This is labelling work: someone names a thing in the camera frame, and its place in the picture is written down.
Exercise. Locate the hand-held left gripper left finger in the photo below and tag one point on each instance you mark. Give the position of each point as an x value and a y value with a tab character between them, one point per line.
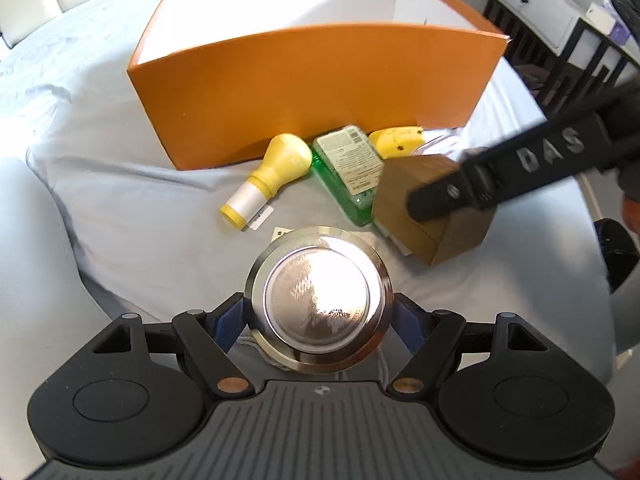
229	324

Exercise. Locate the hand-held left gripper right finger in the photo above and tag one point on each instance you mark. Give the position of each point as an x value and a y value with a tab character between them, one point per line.
408	325

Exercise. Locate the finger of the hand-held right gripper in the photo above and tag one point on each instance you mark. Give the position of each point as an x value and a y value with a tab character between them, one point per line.
440	197

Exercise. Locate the gold bar-shaped box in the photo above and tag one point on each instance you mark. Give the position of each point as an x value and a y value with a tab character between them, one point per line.
430	235

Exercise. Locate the round silver metal tin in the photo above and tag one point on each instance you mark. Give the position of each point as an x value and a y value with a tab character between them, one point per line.
320	297

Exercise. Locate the green rectangular bottle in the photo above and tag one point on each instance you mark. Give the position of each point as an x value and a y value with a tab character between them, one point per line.
350	160

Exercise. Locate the yellow bulb-shaped bottle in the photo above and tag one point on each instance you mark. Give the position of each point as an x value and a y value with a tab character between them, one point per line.
282	160

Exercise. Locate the large orange cardboard box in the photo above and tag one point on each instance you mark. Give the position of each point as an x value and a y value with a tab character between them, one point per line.
300	85

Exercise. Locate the clear plastic packet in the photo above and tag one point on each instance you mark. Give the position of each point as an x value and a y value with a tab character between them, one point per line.
442	142

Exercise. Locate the white bedside drawer table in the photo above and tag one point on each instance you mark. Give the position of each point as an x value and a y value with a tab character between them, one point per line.
595	67

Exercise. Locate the white paper card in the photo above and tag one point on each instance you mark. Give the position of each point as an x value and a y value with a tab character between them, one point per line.
280	233

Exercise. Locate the black speckled cloth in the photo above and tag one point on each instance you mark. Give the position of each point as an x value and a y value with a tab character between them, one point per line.
617	252

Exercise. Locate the small white box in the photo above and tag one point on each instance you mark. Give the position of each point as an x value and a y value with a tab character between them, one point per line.
602	17

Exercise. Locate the white nightstand with drawer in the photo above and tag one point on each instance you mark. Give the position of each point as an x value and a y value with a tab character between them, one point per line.
537	2

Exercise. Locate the light blue bed sheet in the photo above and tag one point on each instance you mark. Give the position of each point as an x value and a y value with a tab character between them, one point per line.
100	200

